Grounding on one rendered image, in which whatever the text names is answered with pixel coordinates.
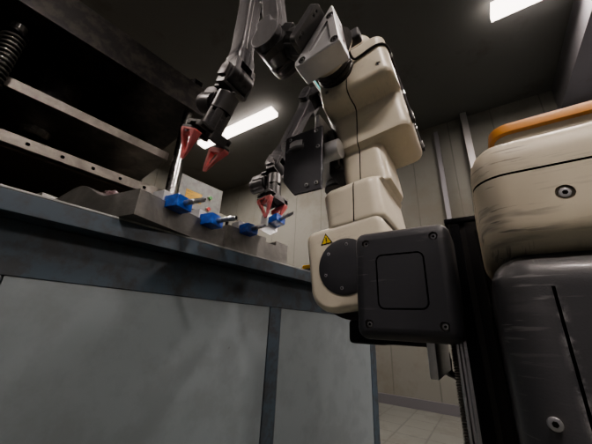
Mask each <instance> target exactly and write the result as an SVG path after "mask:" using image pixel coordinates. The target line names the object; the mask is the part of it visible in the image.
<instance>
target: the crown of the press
mask: <svg viewBox="0 0 592 444"><path fill-rule="evenodd" d="M12 21H18V22H19V23H21V24H22V25H24V26H25V27H26V28H27V29H28V32H29V33H28V35H27V36H26V37H27V38H28V40H29V44H28V46H25V47H24V50H22V53H21V54H20V57H18V60H17V61H16V64H15V65H13V66H14V67H13V69H11V72H10V73H9V74H10V75H9V77H11V78H15V79H17V80H18V81H20V82H22V83H24V84H26V85H29V86H31V87H32V88H34V89H37V90H39V91H41V92H43V93H46V94H47V95H49V96H51V97H53V98H55V99H57V100H60V101H62V102H64V103H66V104H68V105H70V106H72V107H74V108H76V109H78V110H80V111H82V112H85V113H87V114H89V115H91V116H93V117H95V118H97V119H99V120H101V121H103V122H105V123H107V124H110V125H112V126H114V127H116V128H117V129H119V130H122V131H124V132H126V133H128V134H130V135H132V136H134V137H137V138H139V139H141V140H143V141H145V142H146V143H148V144H151V145H153V146H155V147H158V148H160V149H161V150H164V149H165V148H166V147H167V146H169V145H170V144H171V143H172V142H173V141H174V140H175V139H176V138H177V137H178V134H179V130H180V127H181V119H182V116H183V113H184V112H186V111H187V112H190V113H192V114H193V116H194V118H193V119H202V118H203V117H204V114H202V113H201V112H200V111H199V110H198V109H197V107H196V97H197V95H198V94H199V93H204V91H205V90H204V89H203V83H201V82H200V81H198V80H197V79H196V78H193V79H189V78H187V77H186V76H184V75H183V74H182V73H180V72H179V71H178V70H177V69H175V68H174V67H172V66H171V65H170V64H168V63H166V62H165V61H164V60H162V59H161V58H159V57H158V56H156V55H155V54H153V53H152V52H151V51H150V50H149V49H147V48H145V47H144V46H143V45H141V44H140V43H138V42H137V41H135V40H134V39H132V38H131V37H129V36H128V35H127V34H126V33H124V32H123V31H122V30H120V29H119V28H117V27H116V26H114V25H113V24H111V23H110V22H109V21H107V20H106V19H104V18H102V17H101V15H99V14H98V13H96V12H95V11H93V10H92V9H90V8H89V7H88V6H86V5H85V4H83V3H82V2H80V1H79V0H0V28H1V26H2V25H9V24H10V23H11V22H12ZM17 135H20V136H22V137H26V138H28V139H31V140H33V141H35V142H38V143H40V144H44V145H48V142H49V140H50V138H51V135H50V134H49V133H48V132H47V131H46V130H44V129H43V128H41V127H39V126H36V125H33V124H30V123H21V124H20V125H19V127H18V131H17Z"/></svg>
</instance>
